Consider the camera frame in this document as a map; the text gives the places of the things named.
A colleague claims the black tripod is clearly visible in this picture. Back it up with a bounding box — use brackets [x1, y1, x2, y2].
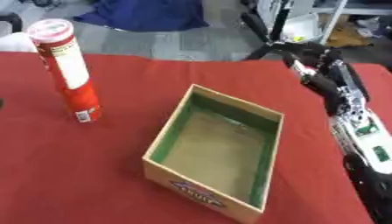
[239, 0, 308, 61]

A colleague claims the white metal shelf frame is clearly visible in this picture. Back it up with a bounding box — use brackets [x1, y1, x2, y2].
[254, 0, 392, 46]

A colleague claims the red and white cylindrical bottle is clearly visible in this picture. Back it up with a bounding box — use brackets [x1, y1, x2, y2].
[25, 18, 103, 123]

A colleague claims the white rounded object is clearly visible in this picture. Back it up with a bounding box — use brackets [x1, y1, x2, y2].
[0, 31, 40, 53]

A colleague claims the blue cloth bag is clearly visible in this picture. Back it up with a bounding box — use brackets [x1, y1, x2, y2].
[72, 0, 212, 32]

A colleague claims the tan cardboard box green inside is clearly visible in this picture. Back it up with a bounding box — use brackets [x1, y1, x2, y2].
[141, 83, 285, 224]

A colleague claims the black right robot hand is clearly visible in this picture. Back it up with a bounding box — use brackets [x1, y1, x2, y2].
[282, 41, 373, 117]

